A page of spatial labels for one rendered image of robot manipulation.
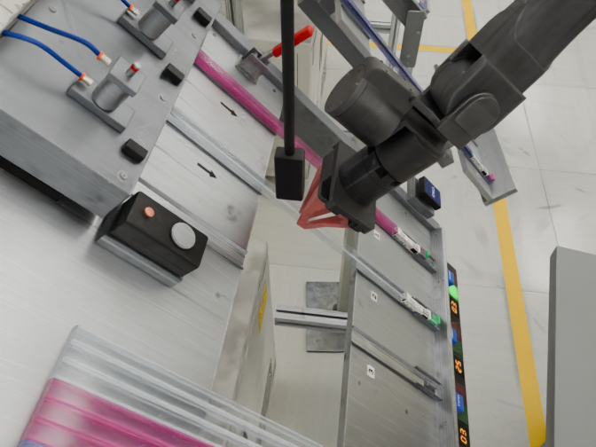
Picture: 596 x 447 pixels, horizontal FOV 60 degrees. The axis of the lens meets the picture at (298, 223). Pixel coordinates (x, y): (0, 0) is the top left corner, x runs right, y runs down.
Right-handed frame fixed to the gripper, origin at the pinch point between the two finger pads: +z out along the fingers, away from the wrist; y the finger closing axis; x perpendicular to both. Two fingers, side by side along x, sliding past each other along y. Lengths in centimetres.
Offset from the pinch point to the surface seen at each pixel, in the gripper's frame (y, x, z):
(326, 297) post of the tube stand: -47, 62, 71
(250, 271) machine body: -12.8, 11.6, 32.4
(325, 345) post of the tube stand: -31, 62, 70
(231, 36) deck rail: -19.4, -17.7, -1.9
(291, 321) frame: -20, 36, 52
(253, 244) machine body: -19.5, 11.1, 32.9
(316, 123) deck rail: -19.2, -0.3, 0.8
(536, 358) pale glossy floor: -35, 111, 30
